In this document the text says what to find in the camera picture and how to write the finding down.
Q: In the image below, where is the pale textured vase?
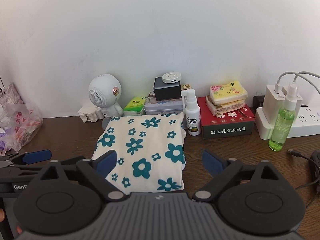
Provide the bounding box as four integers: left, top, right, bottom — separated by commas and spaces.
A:
0, 82, 22, 107

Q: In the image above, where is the person's left hand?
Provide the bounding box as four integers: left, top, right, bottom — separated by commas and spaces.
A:
0, 209, 22, 233

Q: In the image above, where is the purple plastic bag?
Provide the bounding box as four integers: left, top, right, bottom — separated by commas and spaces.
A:
0, 130, 12, 155

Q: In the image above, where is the white round disc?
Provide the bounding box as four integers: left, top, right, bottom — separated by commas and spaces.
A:
162, 72, 181, 83

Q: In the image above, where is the green tissue packet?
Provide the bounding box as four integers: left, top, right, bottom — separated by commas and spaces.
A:
123, 96, 147, 117

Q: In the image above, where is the red and black box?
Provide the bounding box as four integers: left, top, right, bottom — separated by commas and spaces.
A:
197, 96, 256, 140

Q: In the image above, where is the white robot-shaped speaker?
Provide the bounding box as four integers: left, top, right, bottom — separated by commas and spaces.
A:
87, 74, 124, 130

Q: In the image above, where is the white spray bottle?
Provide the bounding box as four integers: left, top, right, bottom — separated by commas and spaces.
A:
180, 88, 202, 136

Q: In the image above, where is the green spray bottle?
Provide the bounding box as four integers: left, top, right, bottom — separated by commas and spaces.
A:
268, 82, 300, 152

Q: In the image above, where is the cream garment with teal flowers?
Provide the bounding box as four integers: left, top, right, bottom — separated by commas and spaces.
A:
91, 112, 187, 195

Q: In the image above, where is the printed metal tin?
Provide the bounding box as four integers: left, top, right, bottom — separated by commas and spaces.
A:
144, 91, 185, 117

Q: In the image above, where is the black cable with puck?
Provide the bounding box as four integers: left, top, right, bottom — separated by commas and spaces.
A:
287, 149, 320, 195

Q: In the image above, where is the clear plastic bag red print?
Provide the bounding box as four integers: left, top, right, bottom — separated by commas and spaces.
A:
0, 102, 43, 153

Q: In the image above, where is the black charger block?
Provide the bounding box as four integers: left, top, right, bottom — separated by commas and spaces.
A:
153, 76, 182, 101

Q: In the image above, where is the yellow floral tissue packet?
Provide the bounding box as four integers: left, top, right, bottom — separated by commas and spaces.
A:
209, 80, 248, 105

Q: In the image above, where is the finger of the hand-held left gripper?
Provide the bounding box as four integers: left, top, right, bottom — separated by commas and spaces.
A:
0, 156, 87, 180
0, 149, 52, 168

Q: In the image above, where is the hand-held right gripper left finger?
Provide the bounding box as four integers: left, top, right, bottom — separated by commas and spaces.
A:
29, 150, 126, 202

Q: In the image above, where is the white plastic clip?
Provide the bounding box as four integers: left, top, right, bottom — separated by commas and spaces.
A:
78, 104, 103, 123

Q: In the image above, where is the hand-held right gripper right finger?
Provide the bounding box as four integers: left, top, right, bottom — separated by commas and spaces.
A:
194, 150, 292, 202

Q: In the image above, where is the white power strip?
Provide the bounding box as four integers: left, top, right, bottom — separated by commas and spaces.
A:
255, 105, 320, 140

